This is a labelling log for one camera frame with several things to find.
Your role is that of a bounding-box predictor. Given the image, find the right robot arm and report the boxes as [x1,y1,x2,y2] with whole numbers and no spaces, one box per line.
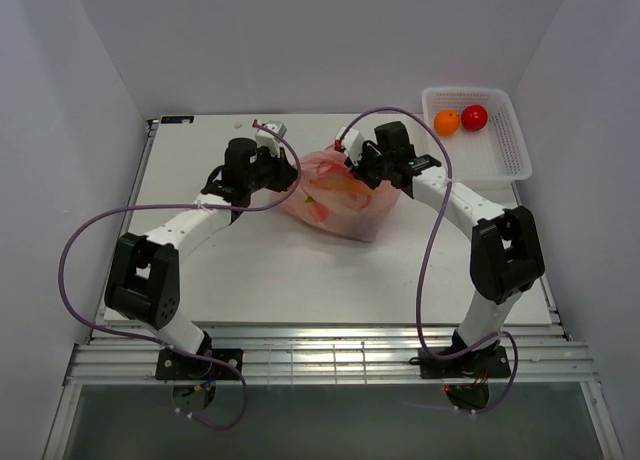
[334,121,545,377]

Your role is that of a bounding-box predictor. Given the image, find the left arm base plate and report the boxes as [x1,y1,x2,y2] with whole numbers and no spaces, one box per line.
[154,348,244,381]

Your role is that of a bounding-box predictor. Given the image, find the white plastic basket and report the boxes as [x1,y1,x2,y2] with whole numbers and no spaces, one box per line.
[421,87,532,190]

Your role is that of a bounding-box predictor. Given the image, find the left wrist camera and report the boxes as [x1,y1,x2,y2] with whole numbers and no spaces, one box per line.
[253,119,287,157]

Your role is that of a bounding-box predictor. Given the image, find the orange fake fruit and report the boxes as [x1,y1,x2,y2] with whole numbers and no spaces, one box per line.
[433,109,461,137]

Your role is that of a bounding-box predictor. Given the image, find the red fake apple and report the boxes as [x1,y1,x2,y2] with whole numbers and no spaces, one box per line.
[460,104,488,132]

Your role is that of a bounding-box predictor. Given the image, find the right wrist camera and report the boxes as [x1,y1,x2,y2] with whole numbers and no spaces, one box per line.
[334,127,365,166]

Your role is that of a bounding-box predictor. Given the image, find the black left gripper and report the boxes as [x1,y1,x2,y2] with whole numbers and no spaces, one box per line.
[245,146,300,194]

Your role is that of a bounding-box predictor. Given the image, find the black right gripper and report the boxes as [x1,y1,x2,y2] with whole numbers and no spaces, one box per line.
[345,143,393,191]

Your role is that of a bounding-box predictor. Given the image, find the aluminium frame rails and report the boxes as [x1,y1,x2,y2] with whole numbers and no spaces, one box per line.
[66,324,599,386]

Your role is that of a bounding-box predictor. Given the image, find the pink plastic bag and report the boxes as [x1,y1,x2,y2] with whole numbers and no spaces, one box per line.
[279,147,400,242]

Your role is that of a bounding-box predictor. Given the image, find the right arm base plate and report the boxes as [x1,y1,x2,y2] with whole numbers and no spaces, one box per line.
[410,345,511,379]

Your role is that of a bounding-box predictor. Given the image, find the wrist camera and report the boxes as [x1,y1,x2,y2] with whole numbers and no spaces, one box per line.
[253,119,287,157]
[334,127,365,166]

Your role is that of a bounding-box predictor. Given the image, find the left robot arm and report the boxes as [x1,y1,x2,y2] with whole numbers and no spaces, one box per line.
[105,124,299,380]

